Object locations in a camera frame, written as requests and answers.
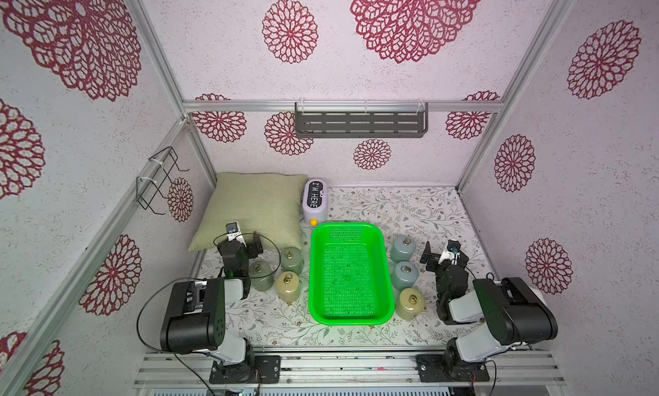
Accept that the grey-green canister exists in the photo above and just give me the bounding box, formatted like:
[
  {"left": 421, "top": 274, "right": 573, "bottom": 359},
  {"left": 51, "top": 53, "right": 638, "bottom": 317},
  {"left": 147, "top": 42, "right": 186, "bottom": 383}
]
[
  {"left": 248, "top": 260, "right": 274, "bottom": 292},
  {"left": 280, "top": 248, "right": 304, "bottom": 276}
]

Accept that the blue-grey canister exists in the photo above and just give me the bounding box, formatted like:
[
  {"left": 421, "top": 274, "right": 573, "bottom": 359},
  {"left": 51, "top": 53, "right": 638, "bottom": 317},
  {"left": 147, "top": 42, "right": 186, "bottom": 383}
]
[
  {"left": 391, "top": 261, "right": 420, "bottom": 291},
  {"left": 390, "top": 235, "right": 416, "bottom": 263}
]

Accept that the beige canister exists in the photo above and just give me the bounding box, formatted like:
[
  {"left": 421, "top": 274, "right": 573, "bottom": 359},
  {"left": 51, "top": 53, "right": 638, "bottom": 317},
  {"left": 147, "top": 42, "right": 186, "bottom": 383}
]
[
  {"left": 275, "top": 271, "right": 301, "bottom": 304},
  {"left": 396, "top": 287, "right": 426, "bottom": 322}
]

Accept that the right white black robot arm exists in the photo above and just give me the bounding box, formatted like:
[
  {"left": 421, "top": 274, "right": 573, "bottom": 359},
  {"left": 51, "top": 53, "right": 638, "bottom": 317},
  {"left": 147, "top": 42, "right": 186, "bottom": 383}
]
[{"left": 420, "top": 240, "right": 559, "bottom": 380}]

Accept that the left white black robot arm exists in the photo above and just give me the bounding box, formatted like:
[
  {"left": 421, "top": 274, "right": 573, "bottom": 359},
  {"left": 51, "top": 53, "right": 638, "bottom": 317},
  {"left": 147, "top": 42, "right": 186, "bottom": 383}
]
[{"left": 160, "top": 233, "right": 264, "bottom": 371}]

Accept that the green plastic basket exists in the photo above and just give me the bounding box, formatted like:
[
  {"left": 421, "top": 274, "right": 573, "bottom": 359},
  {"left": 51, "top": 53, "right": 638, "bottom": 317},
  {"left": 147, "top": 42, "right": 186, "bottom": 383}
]
[{"left": 308, "top": 223, "right": 395, "bottom": 326}]

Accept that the green pillow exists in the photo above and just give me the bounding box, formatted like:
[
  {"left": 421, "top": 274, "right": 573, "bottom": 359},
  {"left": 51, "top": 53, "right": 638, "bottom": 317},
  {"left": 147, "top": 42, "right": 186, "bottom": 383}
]
[{"left": 188, "top": 172, "right": 308, "bottom": 252}]

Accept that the white digital clock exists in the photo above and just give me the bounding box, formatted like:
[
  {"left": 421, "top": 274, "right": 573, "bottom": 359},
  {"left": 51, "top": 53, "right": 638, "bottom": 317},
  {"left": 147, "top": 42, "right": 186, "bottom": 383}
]
[{"left": 302, "top": 178, "right": 330, "bottom": 227}]

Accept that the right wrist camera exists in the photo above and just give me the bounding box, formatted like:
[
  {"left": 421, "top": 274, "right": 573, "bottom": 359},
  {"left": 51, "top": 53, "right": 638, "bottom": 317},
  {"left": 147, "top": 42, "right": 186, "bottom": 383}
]
[{"left": 440, "top": 244, "right": 460, "bottom": 265}]

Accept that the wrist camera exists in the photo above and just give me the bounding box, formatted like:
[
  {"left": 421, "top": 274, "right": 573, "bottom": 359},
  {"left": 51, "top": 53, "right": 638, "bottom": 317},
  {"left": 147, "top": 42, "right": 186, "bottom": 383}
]
[
  {"left": 226, "top": 222, "right": 246, "bottom": 245},
  {"left": 440, "top": 244, "right": 460, "bottom": 265}
]

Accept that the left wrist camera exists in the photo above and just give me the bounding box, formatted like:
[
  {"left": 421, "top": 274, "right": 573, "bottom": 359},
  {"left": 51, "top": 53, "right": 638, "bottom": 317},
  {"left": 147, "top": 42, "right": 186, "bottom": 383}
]
[{"left": 226, "top": 222, "right": 246, "bottom": 245}]

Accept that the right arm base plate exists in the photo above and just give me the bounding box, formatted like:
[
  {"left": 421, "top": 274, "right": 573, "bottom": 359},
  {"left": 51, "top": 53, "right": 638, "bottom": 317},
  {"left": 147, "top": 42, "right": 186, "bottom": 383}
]
[{"left": 415, "top": 354, "right": 490, "bottom": 383}]

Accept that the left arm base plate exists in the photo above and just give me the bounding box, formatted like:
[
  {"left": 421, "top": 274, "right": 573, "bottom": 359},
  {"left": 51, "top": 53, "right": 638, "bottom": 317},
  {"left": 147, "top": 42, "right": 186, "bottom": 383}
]
[{"left": 209, "top": 355, "right": 281, "bottom": 385}]

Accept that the black wire wall rack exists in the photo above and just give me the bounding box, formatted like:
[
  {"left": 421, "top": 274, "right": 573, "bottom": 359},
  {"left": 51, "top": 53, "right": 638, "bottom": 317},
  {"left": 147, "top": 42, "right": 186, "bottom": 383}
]
[{"left": 135, "top": 145, "right": 188, "bottom": 216}]

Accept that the grey wall shelf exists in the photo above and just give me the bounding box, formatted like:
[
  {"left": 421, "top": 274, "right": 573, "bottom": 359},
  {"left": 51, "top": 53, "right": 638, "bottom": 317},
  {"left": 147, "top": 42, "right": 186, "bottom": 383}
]
[{"left": 293, "top": 102, "right": 428, "bottom": 139}]

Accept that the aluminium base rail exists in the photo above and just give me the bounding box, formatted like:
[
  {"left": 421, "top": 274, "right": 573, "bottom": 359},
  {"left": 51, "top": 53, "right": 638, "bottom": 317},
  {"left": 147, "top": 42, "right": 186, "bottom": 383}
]
[{"left": 130, "top": 346, "right": 566, "bottom": 394}]

